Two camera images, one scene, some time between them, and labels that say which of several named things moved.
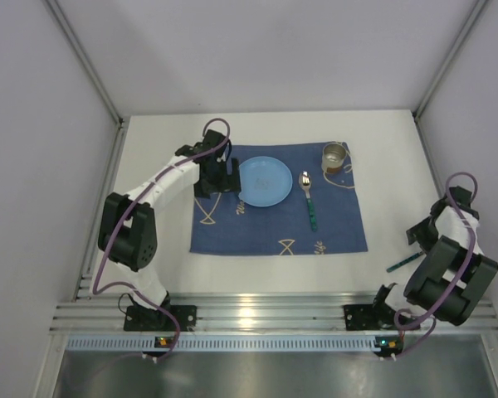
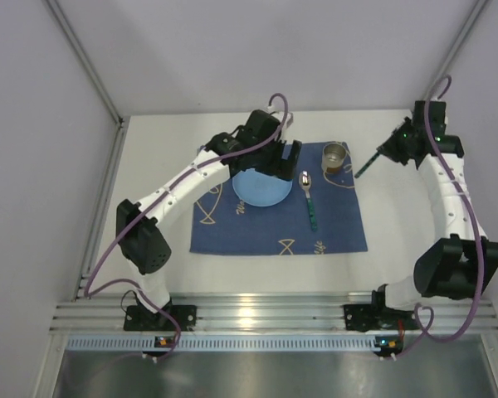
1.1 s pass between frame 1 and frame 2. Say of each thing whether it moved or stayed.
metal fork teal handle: moved
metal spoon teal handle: stayed
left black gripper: moved
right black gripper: moved
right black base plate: stayed
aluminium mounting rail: stayed
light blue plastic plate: stayed
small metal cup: stayed
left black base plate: stayed
